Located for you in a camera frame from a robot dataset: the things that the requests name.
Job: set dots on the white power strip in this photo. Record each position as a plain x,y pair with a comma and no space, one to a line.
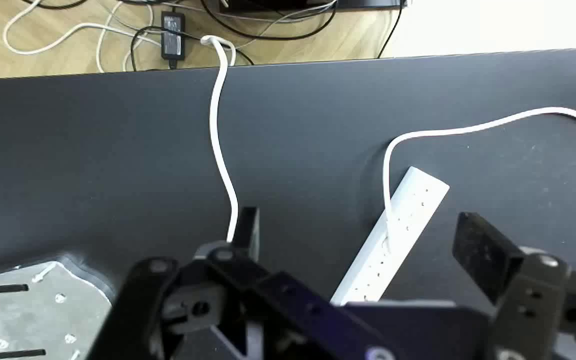
409,206

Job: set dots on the black power adapter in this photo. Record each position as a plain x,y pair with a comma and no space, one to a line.
172,37

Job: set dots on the grey metal plate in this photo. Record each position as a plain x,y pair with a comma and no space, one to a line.
28,313

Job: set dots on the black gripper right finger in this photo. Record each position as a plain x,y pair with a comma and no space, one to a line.
494,261

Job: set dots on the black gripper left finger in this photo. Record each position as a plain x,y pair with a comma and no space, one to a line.
281,287

